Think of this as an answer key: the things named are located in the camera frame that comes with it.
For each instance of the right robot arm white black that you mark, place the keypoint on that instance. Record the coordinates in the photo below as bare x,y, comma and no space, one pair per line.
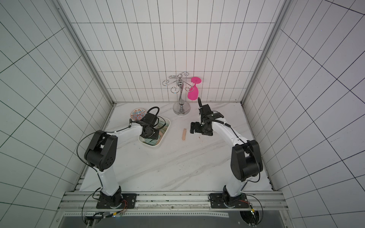
246,161

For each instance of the peach folding fruit knife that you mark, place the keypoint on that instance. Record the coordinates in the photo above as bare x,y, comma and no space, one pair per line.
184,134

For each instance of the pink plastic wine glass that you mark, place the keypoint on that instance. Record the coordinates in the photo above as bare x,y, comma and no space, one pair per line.
193,92

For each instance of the aluminium mounting rail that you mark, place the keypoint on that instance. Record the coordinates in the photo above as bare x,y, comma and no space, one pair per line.
174,201

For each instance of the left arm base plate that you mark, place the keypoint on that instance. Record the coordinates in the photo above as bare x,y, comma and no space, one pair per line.
118,201

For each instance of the small patterned dish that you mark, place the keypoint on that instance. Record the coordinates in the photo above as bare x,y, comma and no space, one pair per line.
138,114

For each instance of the chrome cup holder stand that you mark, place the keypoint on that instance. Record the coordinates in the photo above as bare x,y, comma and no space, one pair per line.
179,83

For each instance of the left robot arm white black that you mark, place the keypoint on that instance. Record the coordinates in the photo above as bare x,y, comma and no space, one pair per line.
101,152

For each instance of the white plastic storage box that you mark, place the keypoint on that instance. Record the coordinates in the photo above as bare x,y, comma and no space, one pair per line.
163,125

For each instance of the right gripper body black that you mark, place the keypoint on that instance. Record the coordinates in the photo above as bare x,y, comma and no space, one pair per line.
204,109

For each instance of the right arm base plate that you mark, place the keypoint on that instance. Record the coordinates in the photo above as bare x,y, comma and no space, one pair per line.
225,201

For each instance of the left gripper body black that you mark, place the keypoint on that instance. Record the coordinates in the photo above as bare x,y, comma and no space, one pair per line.
152,133

